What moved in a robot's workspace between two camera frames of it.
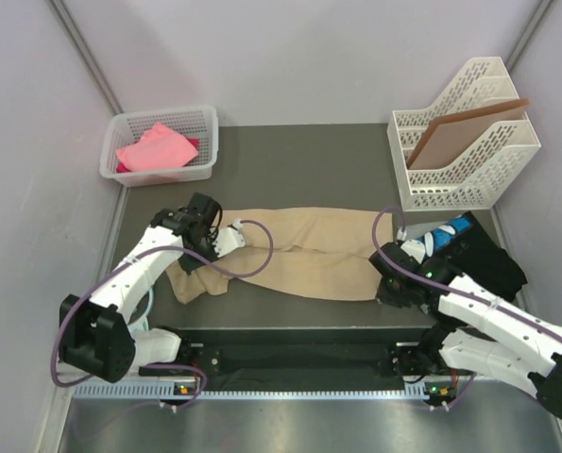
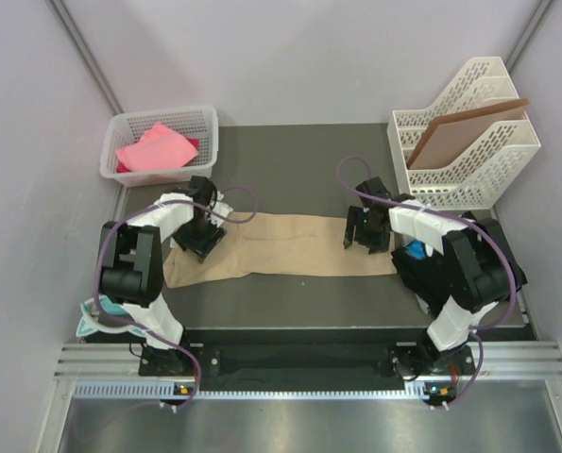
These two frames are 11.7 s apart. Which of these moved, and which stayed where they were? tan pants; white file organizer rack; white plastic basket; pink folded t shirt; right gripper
Moved: tan pants; right gripper
Stayed: white file organizer rack; white plastic basket; pink folded t shirt
